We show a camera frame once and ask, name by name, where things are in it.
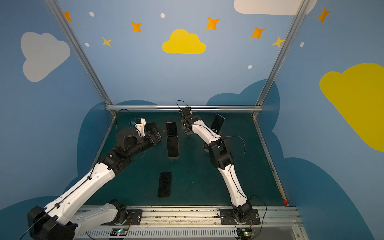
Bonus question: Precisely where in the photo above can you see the white phone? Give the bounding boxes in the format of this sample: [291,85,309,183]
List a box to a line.
[203,129,218,153]

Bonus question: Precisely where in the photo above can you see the dark phone grey stand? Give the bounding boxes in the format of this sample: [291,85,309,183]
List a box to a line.
[158,172,172,198]

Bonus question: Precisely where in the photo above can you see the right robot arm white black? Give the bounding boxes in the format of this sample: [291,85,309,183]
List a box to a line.
[179,107,253,224]

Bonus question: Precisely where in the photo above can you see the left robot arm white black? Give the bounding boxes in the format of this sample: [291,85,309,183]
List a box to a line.
[27,119,163,240]

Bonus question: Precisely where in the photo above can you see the purple phone back middle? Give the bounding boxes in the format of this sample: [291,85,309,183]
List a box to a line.
[166,122,178,136]

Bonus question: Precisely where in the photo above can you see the blue phone front middle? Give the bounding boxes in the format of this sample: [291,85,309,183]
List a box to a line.
[167,136,180,159]

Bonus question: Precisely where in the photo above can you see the black phone wooden stand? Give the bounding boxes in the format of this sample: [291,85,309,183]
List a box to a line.
[210,114,225,135]

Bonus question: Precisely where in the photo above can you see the left green circuit board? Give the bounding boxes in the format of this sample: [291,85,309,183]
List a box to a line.
[110,229,128,237]

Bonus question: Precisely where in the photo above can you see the green circuit board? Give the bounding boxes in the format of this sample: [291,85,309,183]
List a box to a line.
[110,229,128,237]
[237,228,254,239]

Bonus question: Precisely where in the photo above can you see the right green circuit board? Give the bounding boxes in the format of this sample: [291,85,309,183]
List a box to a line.
[237,228,254,239]

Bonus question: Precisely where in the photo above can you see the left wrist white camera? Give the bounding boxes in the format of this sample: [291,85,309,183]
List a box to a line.
[131,118,146,137]

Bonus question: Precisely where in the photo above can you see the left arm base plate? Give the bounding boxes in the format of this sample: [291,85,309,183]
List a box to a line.
[108,209,143,226]

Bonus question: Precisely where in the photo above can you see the left aluminium frame post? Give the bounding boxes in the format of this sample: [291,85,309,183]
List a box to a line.
[45,0,113,106]

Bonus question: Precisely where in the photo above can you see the aluminium frame post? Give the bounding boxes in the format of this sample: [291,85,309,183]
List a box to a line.
[252,0,312,120]
[45,0,113,106]

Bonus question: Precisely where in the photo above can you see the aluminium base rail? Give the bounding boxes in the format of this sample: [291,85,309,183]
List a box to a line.
[74,206,309,240]

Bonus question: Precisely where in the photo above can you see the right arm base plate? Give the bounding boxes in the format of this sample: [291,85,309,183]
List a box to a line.
[217,209,261,225]

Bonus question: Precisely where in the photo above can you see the right aluminium frame post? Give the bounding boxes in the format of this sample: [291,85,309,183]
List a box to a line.
[252,0,312,120]

